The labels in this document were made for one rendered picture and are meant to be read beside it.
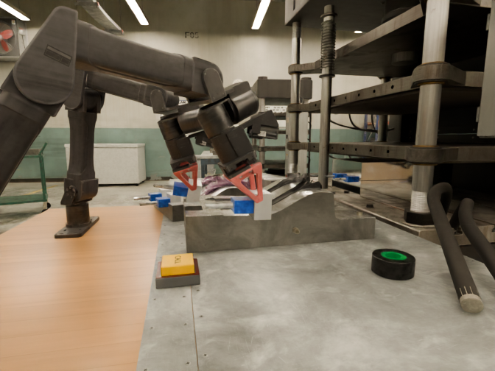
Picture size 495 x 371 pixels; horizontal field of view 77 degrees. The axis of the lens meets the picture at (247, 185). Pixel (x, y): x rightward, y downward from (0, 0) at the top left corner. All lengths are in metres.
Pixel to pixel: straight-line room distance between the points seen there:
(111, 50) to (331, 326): 0.51
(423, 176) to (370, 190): 0.45
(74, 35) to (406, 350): 0.59
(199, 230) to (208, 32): 7.68
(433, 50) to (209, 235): 0.86
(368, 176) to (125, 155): 6.28
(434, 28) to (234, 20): 7.39
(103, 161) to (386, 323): 7.15
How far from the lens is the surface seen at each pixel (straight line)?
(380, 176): 1.56
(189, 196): 0.89
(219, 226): 0.75
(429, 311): 0.60
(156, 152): 8.03
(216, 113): 0.59
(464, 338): 0.56
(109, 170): 7.43
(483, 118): 1.16
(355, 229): 0.88
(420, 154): 1.11
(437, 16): 1.19
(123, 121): 8.19
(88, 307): 0.60
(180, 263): 0.61
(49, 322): 0.58
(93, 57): 0.51
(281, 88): 5.34
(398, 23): 1.48
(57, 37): 0.48
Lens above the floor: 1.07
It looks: 9 degrees down
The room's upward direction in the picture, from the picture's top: straight up
